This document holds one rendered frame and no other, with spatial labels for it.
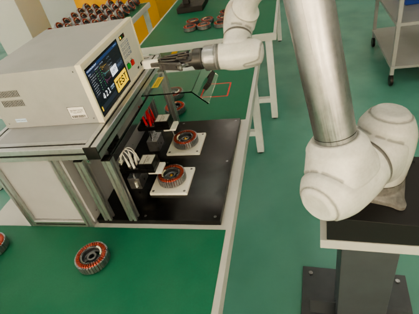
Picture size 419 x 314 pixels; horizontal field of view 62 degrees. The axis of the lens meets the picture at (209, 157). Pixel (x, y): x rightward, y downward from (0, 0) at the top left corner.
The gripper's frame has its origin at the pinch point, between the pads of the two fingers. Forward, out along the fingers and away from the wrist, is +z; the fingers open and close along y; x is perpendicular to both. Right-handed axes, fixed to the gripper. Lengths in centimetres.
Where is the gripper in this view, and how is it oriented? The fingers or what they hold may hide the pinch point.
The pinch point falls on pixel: (151, 63)
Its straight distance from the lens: 137.5
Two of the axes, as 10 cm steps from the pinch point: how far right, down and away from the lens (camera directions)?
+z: -9.7, 0.3, 2.5
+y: 1.8, -6.3, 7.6
